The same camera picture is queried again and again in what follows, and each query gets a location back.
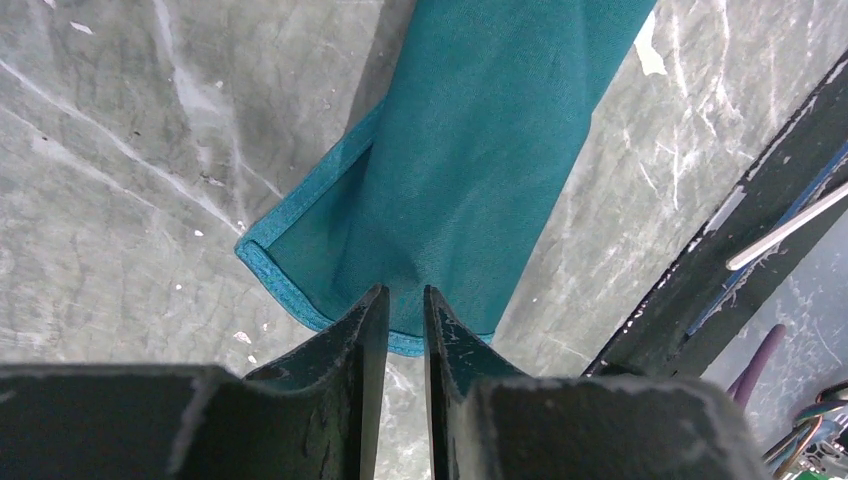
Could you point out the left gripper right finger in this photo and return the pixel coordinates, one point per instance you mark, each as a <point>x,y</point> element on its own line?
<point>490,420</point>

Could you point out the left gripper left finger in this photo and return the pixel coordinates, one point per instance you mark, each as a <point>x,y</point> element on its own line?
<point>313,413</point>

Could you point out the teal cloth napkin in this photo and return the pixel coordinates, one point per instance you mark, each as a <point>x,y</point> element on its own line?
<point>451,178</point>

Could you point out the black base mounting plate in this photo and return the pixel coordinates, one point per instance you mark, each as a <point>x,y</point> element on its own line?
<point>699,305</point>

